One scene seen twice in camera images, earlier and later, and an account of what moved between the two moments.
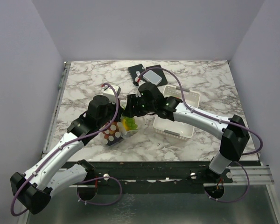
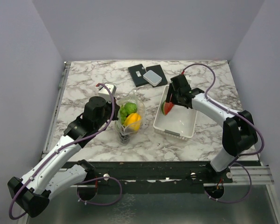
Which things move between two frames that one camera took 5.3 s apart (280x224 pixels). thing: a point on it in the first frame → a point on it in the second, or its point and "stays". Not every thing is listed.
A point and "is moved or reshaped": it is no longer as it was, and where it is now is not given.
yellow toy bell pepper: [125, 125] → [133, 120]
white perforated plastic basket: [166, 126] stays
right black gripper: [129, 111] → [172, 99]
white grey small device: [152, 77] stays
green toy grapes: [130, 122] is moved or reshaped
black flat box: [159, 73] stays
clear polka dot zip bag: [118, 130] is moved or reshaped
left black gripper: [120, 112] stays
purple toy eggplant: [112, 139] → [124, 139]
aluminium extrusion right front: [258, 175] stays
